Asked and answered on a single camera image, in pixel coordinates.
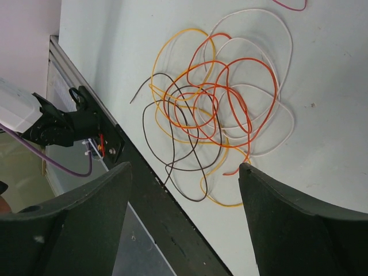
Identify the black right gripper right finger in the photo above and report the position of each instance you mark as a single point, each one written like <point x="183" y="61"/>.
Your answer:
<point x="293" y="233"/>

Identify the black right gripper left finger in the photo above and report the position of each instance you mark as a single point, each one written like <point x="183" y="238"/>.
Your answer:
<point x="76" y="233"/>

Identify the aluminium frame rail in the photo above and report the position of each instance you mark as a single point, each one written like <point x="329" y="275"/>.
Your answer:
<point x="62" y="75"/>

